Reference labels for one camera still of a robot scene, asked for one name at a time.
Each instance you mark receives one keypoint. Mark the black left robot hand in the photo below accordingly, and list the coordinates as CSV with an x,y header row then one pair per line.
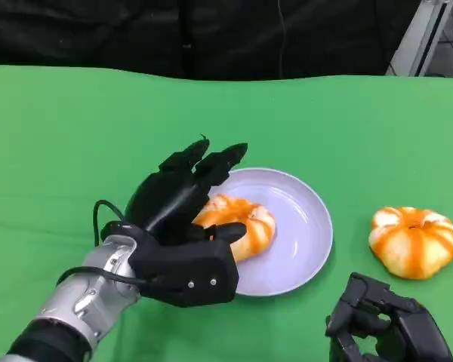
x,y
162,200

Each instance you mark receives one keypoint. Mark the silver aluminium frame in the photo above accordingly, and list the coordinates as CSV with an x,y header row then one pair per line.
x,y
415,37

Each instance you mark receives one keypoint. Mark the lilac plate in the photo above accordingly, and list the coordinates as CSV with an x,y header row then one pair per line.
x,y
298,226

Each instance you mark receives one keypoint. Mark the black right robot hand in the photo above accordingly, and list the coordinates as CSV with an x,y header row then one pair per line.
x,y
351,332

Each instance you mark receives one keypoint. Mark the black backdrop cloth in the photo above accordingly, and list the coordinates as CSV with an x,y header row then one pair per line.
x,y
79,30
324,37

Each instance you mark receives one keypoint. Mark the orange white toy bread roll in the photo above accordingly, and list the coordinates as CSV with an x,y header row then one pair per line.
x,y
253,230
411,245

